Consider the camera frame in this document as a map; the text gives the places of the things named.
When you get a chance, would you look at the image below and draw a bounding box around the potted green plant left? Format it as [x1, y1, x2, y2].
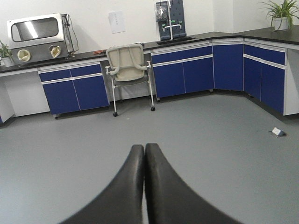
[0, 41, 15, 67]

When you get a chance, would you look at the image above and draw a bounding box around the potted green plant right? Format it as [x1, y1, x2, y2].
[262, 0, 299, 31]

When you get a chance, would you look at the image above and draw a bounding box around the potted green plant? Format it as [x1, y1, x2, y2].
[262, 0, 299, 31]
[0, 41, 15, 67]

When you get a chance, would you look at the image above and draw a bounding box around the stainless steel glove box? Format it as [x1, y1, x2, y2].
[7, 13, 75, 65]

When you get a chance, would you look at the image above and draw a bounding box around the beige mesh office chair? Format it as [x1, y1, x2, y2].
[105, 43, 156, 117]

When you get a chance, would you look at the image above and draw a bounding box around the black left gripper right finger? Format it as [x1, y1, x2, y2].
[145, 143, 239, 224]

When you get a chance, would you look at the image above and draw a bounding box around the white paper wall notice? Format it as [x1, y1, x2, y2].
[108, 11, 126, 34]

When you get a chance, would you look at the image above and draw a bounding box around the blue corner lab cabinet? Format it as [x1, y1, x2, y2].
[243, 41, 286, 114]

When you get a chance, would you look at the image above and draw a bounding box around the grey pegboard drying rack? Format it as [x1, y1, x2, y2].
[155, 0, 188, 42]

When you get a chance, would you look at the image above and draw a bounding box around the white lab faucet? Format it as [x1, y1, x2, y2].
[162, 0, 183, 41]

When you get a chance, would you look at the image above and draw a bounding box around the blue centre lab cabinet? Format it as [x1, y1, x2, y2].
[151, 40, 243, 99]

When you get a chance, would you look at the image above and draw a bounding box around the floor power outlet box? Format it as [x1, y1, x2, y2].
[269, 127, 287, 138]

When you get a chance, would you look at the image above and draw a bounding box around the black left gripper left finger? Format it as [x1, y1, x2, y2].
[62, 145, 144, 224]

